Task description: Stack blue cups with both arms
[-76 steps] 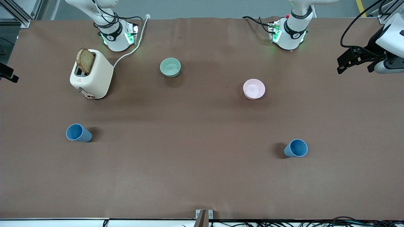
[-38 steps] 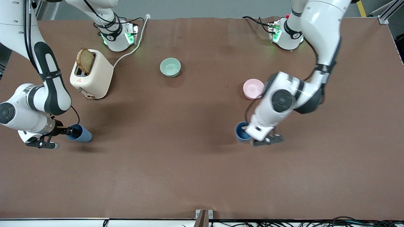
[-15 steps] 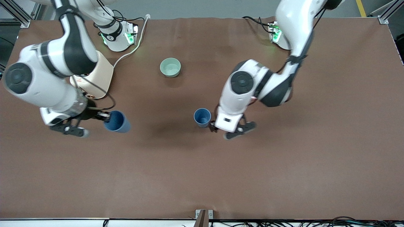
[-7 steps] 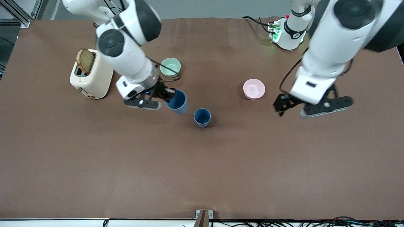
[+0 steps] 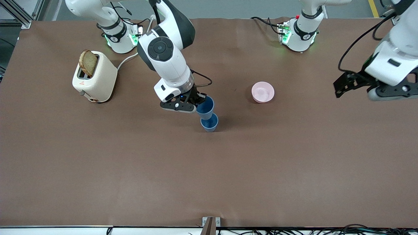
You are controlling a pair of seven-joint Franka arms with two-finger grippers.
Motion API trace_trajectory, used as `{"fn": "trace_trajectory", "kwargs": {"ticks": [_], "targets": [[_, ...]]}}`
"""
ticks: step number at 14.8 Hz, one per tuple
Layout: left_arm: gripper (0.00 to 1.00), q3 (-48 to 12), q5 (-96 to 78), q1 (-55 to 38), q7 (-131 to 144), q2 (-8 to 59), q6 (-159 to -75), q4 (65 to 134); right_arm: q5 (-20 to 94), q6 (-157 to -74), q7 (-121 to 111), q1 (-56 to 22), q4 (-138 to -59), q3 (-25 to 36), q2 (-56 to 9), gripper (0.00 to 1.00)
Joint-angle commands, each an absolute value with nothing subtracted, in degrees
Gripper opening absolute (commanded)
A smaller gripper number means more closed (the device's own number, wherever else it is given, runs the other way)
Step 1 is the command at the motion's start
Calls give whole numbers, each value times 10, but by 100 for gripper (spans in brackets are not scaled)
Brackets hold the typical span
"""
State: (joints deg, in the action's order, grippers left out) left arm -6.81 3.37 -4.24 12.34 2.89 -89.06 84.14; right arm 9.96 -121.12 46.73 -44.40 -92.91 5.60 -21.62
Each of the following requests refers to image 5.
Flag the blue plastic cup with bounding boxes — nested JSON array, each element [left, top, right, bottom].
[[196, 96, 215, 120], [200, 113, 219, 133]]

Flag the yellow floor tape strip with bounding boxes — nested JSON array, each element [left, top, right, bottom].
[[368, 0, 379, 18]]

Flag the pink bowl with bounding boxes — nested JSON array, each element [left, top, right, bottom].
[[251, 81, 275, 104]]

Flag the cream two-slot toaster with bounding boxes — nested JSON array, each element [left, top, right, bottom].
[[72, 51, 118, 103]]

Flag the brown table cover sheet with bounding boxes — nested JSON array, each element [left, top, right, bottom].
[[0, 17, 418, 228]]

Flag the brown bread slice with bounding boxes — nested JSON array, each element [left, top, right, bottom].
[[79, 49, 99, 78]]

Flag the long black gripper cable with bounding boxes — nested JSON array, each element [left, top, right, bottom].
[[338, 11, 397, 74]]

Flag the short black looped cable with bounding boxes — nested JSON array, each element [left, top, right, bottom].
[[372, 20, 392, 41]]

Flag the white toaster power cable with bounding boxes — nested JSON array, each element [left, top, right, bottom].
[[117, 14, 156, 71]]

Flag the black right arm base cables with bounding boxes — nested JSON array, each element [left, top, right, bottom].
[[109, 1, 151, 27]]

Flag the black arm base cables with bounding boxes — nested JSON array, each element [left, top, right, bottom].
[[109, 1, 151, 27], [250, 16, 283, 35]]

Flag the black left arm base cables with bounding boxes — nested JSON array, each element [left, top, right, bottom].
[[250, 16, 283, 35]]

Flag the brown wooden post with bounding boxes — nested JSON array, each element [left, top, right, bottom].
[[201, 218, 215, 235]]

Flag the black cable tangle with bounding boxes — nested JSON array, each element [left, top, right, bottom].
[[188, 224, 418, 235]]

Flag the upright aluminium frame profile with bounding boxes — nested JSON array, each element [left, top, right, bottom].
[[32, 0, 45, 21]]

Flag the slanted aluminium frame profile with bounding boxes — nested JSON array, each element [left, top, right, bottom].
[[0, 0, 32, 29]]

